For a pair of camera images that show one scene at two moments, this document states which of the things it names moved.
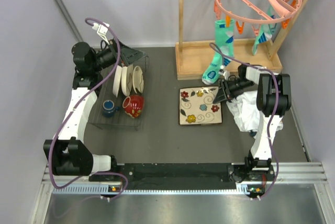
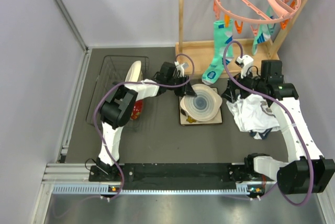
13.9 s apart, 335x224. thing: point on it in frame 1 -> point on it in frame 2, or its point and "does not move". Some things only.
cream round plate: (118, 77) -> (204, 106)
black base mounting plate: (185, 176) does not move
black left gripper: (129, 55) -> (186, 89)
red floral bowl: (133, 105) does not move
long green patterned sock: (224, 42) does not move
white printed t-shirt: (245, 110) does not move
